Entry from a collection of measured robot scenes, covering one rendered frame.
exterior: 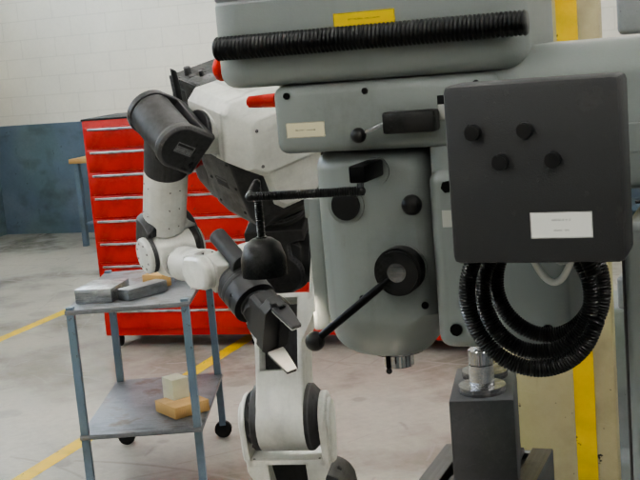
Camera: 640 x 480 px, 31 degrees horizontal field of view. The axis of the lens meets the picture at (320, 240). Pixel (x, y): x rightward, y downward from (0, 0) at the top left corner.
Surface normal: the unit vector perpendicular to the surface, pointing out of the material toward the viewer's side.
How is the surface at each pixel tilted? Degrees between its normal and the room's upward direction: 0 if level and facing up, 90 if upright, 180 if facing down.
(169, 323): 90
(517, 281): 90
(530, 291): 90
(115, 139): 90
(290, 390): 64
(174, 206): 121
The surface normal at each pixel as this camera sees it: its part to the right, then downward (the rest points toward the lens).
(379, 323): -0.32, 0.48
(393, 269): -0.36, 0.18
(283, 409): -0.19, -0.29
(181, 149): 0.53, 0.58
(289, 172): 0.59, 0.31
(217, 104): -0.63, -0.40
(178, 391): 0.58, 0.08
